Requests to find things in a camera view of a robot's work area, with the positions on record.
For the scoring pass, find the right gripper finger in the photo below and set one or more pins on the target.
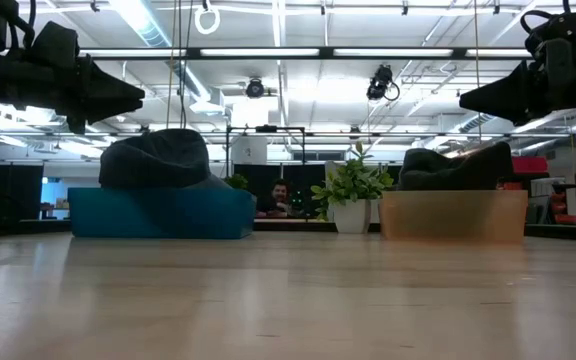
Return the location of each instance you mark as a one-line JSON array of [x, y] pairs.
[[508, 97]]

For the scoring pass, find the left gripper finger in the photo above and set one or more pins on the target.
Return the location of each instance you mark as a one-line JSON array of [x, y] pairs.
[[113, 92]]

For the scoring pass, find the red box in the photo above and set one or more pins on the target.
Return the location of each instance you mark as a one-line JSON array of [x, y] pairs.
[[530, 165]]

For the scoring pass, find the blue plastic bin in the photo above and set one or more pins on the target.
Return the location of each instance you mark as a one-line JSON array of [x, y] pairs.
[[163, 215]]

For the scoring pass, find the small background green plant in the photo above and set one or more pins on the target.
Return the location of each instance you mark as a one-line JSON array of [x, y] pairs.
[[238, 181]]

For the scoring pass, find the green artificial plant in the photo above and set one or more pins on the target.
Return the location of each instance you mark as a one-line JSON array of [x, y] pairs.
[[353, 182]]

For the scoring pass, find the white plant pot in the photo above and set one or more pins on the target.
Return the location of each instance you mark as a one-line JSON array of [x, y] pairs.
[[352, 217]]

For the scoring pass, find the person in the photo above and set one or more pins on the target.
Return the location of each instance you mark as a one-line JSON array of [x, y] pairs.
[[280, 197]]

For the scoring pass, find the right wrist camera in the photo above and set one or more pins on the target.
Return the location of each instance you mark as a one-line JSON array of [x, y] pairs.
[[563, 35]]

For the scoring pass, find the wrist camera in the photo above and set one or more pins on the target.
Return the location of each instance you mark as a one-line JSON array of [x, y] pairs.
[[58, 45], [563, 35]]

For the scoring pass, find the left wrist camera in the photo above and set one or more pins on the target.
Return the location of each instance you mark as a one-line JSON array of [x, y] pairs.
[[58, 45]]

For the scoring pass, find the black aluminium table frame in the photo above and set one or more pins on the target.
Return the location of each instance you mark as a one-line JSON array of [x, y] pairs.
[[193, 52]]

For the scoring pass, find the round black ceiling camera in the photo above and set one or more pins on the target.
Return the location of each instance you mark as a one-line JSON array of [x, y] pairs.
[[255, 88]]

